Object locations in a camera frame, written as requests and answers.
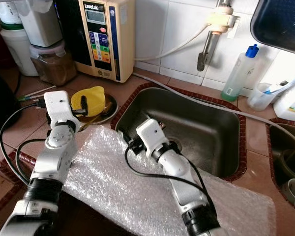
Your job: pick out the yellow plastic cup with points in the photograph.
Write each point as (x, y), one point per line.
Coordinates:
(96, 101)

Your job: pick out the round steel bowl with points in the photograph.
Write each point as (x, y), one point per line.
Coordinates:
(110, 110)

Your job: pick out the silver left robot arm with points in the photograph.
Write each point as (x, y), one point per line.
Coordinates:
(56, 157)

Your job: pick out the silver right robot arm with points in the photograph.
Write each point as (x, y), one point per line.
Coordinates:
(191, 201)

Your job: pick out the white plastic stick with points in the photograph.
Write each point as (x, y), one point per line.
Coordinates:
(37, 96)
(40, 90)

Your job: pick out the jar of brown powder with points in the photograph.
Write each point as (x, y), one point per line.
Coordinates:
(53, 65)

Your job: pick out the steel sink basin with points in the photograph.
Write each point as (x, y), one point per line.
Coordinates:
(206, 128)
(290, 162)

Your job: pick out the clear bubble wrap sheet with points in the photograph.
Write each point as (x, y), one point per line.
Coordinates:
(142, 206)

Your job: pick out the cream water ionizer machine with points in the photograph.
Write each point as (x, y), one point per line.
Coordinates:
(103, 39)

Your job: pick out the black electric kettle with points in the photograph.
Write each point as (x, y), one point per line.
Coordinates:
(2, 98)

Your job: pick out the white bottle with green band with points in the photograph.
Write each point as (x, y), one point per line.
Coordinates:
(17, 51)

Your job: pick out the white plastic jug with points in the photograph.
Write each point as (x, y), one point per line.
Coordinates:
(40, 23)

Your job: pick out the clear bottle with blue cap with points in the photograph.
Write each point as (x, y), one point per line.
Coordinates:
(240, 73)

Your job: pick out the clear plastic cup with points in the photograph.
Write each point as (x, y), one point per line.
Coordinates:
(258, 101)

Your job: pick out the cream tap diverter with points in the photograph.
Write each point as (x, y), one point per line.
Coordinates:
(222, 20)

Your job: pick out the white blue toothbrush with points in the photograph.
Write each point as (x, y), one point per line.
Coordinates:
(285, 84)

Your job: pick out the white detergent bottle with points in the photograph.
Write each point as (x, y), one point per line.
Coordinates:
(292, 105)

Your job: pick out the dark blue pan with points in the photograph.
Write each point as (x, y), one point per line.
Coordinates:
(280, 24)

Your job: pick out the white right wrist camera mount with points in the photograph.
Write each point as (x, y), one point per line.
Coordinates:
(151, 135)

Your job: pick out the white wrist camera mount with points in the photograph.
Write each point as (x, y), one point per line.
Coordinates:
(151, 135)
(60, 105)

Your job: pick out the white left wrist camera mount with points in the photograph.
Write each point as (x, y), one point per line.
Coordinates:
(60, 105)

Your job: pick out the chrome wall tap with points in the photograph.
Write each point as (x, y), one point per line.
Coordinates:
(210, 44)

